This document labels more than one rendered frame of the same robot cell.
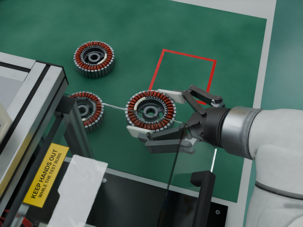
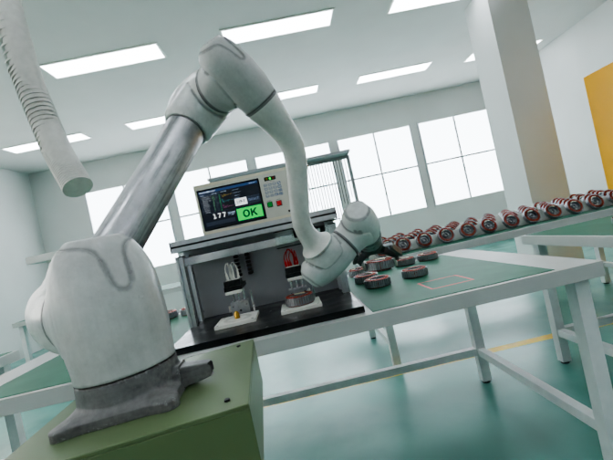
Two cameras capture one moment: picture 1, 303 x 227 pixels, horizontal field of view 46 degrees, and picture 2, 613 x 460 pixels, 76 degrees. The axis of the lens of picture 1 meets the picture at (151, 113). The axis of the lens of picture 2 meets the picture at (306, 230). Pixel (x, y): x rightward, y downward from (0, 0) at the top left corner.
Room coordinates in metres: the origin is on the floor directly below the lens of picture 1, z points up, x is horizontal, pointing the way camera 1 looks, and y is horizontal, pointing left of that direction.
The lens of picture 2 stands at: (-0.28, -1.32, 1.04)
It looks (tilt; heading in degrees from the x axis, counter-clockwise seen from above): 0 degrees down; 71
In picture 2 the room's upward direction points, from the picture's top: 12 degrees counter-clockwise
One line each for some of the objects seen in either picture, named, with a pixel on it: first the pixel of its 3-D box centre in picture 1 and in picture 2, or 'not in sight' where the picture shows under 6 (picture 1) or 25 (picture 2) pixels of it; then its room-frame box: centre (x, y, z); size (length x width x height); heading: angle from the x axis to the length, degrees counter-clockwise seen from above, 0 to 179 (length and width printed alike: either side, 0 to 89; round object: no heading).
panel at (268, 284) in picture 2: not in sight; (265, 268); (0.07, 0.38, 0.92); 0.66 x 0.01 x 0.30; 164
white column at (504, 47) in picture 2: not in sight; (522, 130); (3.78, 2.17, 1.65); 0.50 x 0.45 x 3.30; 74
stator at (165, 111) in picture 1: (150, 113); (379, 264); (0.42, 0.00, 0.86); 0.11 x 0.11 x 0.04
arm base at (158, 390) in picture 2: not in sight; (143, 381); (-0.37, -0.62, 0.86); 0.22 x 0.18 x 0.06; 166
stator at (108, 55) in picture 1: (94, 59); (414, 271); (0.66, 0.16, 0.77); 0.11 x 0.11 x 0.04
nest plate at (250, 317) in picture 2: not in sight; (237, 319); (-0.12, 0.17, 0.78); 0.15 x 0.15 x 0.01; 74
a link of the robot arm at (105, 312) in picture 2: not in sight; (108, 301); (-0.40, -0.60, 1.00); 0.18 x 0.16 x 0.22; 117
